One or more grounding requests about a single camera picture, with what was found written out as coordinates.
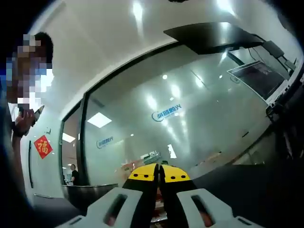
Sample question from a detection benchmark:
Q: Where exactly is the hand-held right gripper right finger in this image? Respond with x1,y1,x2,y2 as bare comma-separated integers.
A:
159,163,254,228

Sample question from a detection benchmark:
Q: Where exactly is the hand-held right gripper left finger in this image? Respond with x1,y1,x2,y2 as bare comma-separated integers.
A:
63,162,160,228

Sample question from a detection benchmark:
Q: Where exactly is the metal bowl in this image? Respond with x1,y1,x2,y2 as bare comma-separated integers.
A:
61,182,119,216

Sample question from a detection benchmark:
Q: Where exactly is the person's left hand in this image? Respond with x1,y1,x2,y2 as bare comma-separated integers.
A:
14,108,37,136

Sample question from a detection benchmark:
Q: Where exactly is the dark grey table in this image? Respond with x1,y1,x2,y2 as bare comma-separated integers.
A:
32,162,289,228

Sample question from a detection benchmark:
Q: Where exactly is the white paper sign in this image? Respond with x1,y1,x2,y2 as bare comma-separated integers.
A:
167,143,177,159

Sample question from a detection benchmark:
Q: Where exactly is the square ceiling light panel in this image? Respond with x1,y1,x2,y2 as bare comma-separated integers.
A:
62,132,76,143

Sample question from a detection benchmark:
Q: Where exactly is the red paper decoration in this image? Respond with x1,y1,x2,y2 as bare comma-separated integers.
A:
33,134,53,160

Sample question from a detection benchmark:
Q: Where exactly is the dark object with pale tip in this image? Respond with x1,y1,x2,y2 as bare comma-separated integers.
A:
33,105,45,127

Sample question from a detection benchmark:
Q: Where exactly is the black wrist watch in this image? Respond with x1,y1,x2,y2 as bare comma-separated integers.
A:
11,127,28,139

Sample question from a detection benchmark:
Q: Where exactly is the white framed monitor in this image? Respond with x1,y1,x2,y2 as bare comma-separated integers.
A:
227,59,292,105

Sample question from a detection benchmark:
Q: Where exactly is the black flat panel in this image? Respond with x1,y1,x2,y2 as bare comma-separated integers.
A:
163,22,265,56

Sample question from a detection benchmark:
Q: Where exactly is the person's head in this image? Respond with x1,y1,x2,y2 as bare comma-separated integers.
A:
34,32,54,65

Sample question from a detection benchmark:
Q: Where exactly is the black glass partition frame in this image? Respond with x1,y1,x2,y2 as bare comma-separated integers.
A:
59,40,182,186

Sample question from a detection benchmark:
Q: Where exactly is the black vertical door handle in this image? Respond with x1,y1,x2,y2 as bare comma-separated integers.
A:
28,140,34,189

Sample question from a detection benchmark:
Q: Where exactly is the black equipment frame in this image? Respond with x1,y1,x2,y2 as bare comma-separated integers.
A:
265,71,304,171

